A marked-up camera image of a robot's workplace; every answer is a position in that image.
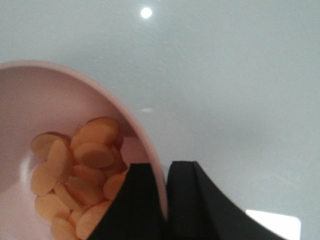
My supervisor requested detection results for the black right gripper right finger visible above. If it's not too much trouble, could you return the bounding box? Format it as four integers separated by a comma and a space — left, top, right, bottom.
166, 161, 281, 240

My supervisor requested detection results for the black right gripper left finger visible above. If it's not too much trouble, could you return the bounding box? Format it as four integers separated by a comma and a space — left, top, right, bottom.
89, 163, 166, 240

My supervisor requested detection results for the pink bowl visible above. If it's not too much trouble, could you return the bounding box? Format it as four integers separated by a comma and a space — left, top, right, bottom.
0, 60, 168, 240

